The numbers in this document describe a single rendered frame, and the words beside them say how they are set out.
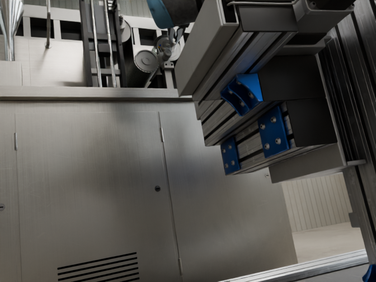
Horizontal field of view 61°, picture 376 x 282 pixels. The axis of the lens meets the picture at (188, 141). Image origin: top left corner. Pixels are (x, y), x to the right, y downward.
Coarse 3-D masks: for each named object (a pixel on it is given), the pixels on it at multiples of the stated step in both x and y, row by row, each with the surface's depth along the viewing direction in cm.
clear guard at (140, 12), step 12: (36, 0) 180; (60, 0) 184; (72, 0) 186; (84, 0) 189; (96, 0) 191; (120, 0) 196; (132, 0) 199; (144, 0) 201; (120, 12) 200; (132, 12) 203; (144, 12) 206
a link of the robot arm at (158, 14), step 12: (156, 0) 84; (168, 0) 83; (180, 0) 83; (192, 0) 83; (156, 12) 85; (168, 12) 84; (180, 12) 85; (192, 12) 85; (156, 24) 88; (168, 24) 88; (180, 24) 89
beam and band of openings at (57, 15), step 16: (32, 16) 176; (64, 16) 183; (128, 16) 200; (0, 32) 174; (16, 32) 177; (32, 32) 181; (64, 32) 188; (80, 32) 192; (144, 32) 207; (160, 32) 206
